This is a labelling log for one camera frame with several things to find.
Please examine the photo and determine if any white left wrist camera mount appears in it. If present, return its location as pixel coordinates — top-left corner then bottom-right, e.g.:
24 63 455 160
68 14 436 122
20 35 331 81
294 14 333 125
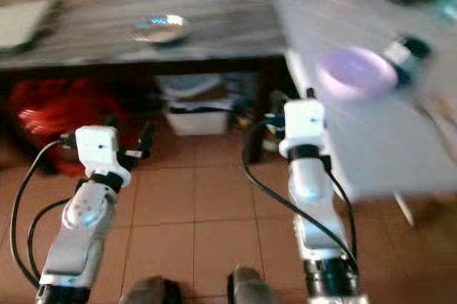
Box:
75 126 122 179

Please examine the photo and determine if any purple plastic bowl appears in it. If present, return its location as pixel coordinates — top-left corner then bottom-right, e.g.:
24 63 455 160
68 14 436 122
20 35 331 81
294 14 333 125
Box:
317 45 400 103

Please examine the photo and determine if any red plastic bag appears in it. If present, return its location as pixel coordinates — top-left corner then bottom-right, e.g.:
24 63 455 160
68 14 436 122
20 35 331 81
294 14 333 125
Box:
6 78 138 177

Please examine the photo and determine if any long black right arm cable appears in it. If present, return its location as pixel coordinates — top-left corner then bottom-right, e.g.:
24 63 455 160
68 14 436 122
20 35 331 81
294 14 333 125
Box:
241 120 359 274

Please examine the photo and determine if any short black right arm cable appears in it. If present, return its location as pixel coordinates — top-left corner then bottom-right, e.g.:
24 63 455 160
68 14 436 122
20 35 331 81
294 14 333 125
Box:
323 166 361 270

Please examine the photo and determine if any short black left arm cable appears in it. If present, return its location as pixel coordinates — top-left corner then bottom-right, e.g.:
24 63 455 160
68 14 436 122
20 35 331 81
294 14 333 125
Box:
26 197 78 285

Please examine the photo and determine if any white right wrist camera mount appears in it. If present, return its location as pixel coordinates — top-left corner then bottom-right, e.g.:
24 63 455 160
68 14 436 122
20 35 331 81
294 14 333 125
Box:
278 98 328 160

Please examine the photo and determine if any grey robot foot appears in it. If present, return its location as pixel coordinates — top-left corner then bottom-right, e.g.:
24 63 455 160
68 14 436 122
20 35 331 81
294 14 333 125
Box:
119 275 181 304
228 266 281 304

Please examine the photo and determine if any white folding table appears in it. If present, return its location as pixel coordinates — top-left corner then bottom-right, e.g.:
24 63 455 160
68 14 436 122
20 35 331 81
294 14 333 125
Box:
271 0 457 228

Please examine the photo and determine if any dark table with grey top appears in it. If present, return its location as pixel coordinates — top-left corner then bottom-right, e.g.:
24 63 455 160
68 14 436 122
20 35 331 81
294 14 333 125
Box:
0 0 295 169

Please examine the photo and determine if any white and black cup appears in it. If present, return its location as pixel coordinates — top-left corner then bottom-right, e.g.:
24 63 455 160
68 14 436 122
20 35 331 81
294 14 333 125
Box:
383 34 433 88

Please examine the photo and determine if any grey left robot foot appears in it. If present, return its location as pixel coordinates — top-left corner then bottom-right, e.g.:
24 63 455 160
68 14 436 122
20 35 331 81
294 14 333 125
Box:
119 275 181 304

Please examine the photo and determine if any green flat tray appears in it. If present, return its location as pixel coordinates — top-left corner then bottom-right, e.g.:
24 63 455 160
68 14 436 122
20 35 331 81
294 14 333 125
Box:
0 0 60 52

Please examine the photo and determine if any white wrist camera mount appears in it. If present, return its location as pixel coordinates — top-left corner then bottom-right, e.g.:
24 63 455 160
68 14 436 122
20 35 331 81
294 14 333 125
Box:
75 126 122 179
278 98 328 160

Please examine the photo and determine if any short black arm cable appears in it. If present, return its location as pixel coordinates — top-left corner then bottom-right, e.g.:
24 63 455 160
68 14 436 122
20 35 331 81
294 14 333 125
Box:
26 197 78 285
323 166 361 270

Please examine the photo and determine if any grey right robot foot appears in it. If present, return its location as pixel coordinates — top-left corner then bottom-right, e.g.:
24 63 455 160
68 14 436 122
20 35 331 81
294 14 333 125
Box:
228 266 281 304

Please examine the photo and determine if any shallow steel plate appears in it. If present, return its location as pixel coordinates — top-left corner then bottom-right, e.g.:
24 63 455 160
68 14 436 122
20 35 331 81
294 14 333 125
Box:
133 13 191 45

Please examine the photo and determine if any white storage box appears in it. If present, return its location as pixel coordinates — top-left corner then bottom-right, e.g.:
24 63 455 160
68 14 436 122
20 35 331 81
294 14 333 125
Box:
160 75 233 138

